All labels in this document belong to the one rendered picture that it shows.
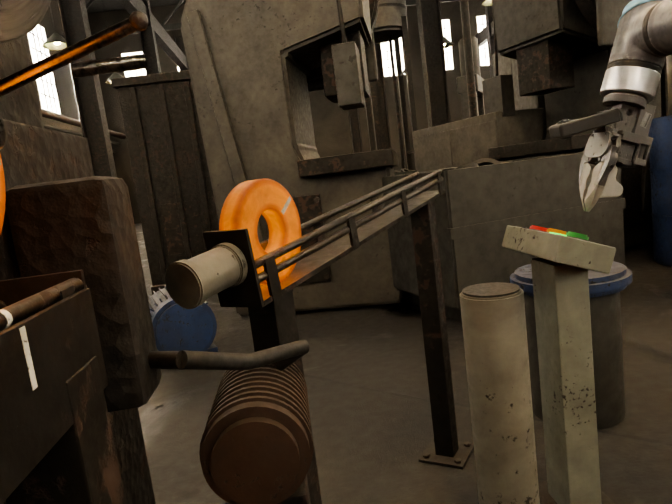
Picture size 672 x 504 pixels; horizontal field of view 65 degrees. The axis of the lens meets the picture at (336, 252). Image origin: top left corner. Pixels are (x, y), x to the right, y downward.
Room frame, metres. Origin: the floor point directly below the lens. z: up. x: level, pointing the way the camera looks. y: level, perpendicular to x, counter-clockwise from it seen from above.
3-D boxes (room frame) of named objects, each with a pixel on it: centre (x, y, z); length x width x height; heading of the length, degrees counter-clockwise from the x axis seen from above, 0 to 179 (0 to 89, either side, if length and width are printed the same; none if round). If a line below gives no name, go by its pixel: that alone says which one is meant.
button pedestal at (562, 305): (1.05, -0.45, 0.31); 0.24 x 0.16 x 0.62; 4
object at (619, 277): (1.47, -0.65, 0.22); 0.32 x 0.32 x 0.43
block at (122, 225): (0.55, 0.27, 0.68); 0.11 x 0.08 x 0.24; 94
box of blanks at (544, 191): (2.85, -0.86, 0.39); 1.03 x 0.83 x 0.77; 109
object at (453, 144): (4.54, -1.28, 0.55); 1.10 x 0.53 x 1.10; 24
